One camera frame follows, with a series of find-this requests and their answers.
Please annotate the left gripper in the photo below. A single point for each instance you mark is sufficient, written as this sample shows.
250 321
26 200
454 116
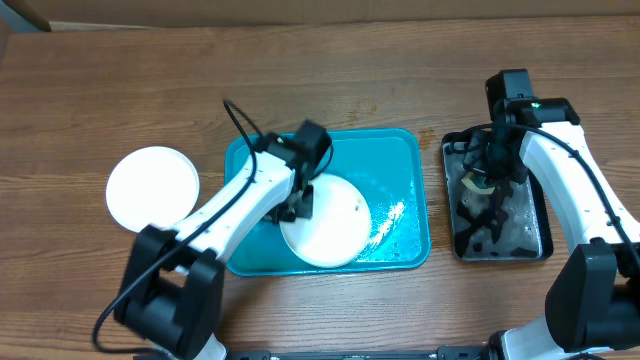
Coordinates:
303 209

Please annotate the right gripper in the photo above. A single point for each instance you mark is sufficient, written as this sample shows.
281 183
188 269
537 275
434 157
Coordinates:
475 161

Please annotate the yellow green sponge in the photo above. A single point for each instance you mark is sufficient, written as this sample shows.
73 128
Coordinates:
476 183

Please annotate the white plate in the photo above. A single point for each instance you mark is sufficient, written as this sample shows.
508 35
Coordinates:
153 185
339 228

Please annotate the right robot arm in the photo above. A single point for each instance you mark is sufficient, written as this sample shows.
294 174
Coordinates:
593 305

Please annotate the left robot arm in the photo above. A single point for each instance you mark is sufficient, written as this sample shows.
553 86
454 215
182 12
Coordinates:
171 290

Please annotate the black rectangular water tray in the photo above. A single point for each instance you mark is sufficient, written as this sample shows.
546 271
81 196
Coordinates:
511 224

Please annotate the teal plastic tray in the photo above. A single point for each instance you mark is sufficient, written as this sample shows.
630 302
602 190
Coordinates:
385 166

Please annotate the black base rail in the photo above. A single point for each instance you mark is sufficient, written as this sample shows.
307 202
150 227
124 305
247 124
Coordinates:
484 352

